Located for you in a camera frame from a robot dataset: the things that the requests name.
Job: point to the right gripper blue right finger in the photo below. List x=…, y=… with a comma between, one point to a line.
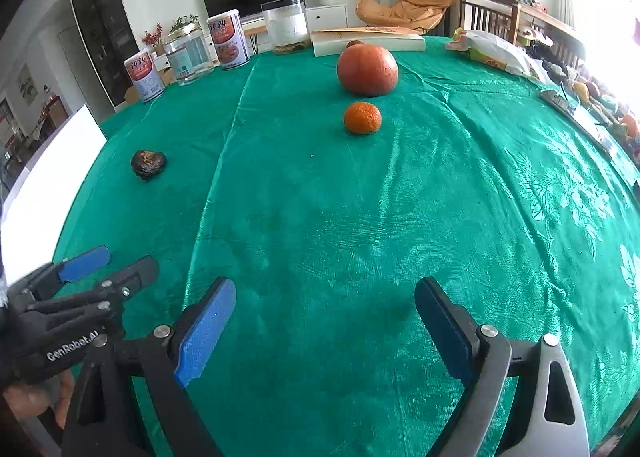
x=460, y=342

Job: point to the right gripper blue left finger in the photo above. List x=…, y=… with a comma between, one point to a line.
x=191, y=340

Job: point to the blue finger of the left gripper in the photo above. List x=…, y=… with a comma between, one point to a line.
x=71, y=269
x=127, y=279

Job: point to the dark wrinkled fruit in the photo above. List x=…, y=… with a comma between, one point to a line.
x=147, y=164

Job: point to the small orange mandarin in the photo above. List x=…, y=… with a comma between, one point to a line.
x=362, y=118

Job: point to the large red apple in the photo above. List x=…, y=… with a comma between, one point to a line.
x=367, y=70

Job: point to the person's left hand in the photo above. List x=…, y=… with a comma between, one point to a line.
x=33, y=400

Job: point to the white cardboard box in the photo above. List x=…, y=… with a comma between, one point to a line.
x=35, y=211

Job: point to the green satin tablecloth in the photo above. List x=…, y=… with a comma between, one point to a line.
x=471, y=179

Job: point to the red white tin can left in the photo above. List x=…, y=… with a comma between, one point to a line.
x=144, y=76

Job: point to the red white tin can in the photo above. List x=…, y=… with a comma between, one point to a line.
x=229, y=40
x=144, y=76

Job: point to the clear glass jar gold lid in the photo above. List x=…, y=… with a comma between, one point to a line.
x=187, y=53

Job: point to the red white tin can right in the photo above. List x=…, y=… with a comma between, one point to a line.
x=229, y=40

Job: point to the fruit bowl on side table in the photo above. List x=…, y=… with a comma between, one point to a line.
x=617, y=121

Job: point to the white jar black lid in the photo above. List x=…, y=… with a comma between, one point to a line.
x=286, y=25

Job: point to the white snack bag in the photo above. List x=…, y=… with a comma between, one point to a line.
x=490, y=50

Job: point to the white tv cabinet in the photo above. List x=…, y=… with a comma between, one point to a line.
x=255, y=31

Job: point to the dark wooden chair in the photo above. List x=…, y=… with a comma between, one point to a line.
x=505, y=17

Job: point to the orange lounge chair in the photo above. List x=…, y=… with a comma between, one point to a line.
x=421, y=16

